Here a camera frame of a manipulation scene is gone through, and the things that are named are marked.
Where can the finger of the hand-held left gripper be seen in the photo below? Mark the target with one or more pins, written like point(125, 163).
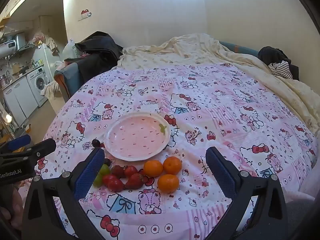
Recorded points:
point(18, 141)
point(40, 148)

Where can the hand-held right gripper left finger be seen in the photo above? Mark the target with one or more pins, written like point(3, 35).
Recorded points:
point(88, 173)

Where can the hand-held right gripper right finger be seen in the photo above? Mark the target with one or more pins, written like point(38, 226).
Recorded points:
point(221, 173)

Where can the dark purple grape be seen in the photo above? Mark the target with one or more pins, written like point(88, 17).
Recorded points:
point(107, 161)
point(96, 143)

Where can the orange tangerine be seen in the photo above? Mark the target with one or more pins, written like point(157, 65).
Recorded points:
point(168, 183)
point(172, 165)
point(153, 168)

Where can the white plastic plate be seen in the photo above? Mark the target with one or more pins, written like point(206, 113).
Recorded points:
point(137, 135)

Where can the person's left hand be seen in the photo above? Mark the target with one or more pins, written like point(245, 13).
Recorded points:
point(15, 205)

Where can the white kitchen cabinet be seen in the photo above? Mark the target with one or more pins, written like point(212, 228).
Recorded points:
point(17, 100)

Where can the white washing machine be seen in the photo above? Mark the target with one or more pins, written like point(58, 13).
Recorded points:
point(37, 85)

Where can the beige towel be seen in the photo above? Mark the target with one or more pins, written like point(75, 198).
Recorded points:
point(51, 88)

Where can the pink cartoon printed blanket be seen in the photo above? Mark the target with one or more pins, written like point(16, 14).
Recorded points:
point(212, 100)

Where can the white fridge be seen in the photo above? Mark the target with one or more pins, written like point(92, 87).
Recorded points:
point(45, 56)

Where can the white water heater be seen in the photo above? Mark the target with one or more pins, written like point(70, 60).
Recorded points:
point(7, 48)

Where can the white plastic bag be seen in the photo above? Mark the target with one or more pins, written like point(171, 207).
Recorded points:
point(69, 48)

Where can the black jacket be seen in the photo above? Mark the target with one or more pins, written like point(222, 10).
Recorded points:
point(100, 46)

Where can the striped garment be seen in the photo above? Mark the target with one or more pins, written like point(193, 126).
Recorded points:
point(281, 70)

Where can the cream duvet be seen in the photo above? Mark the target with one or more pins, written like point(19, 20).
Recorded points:
point(187, 50)

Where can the black garment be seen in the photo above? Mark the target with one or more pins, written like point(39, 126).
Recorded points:
point(272, 53)

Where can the wall sticker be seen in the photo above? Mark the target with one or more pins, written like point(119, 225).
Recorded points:
point(85, 13)

